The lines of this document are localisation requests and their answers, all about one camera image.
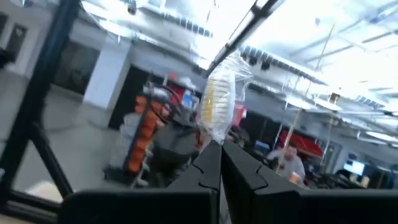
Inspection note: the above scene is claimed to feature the person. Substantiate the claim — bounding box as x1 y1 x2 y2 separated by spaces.
267 141 307 187

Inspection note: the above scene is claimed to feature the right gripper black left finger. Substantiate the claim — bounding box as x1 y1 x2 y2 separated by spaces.
58 140 222 224

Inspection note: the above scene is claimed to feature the shelf rack with orange bins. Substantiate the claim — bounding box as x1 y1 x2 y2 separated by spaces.
105 90 169 187

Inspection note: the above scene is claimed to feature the computer monitor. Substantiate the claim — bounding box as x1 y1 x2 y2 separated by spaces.
341 158 366 177

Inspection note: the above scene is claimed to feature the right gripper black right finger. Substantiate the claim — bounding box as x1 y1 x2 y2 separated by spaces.
222 140 398 224

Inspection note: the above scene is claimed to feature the orange white toothbrush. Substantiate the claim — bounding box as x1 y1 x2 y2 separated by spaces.
197 51 254 147

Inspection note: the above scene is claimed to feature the yellow cable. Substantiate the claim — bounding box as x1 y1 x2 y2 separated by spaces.
275 23 336 174

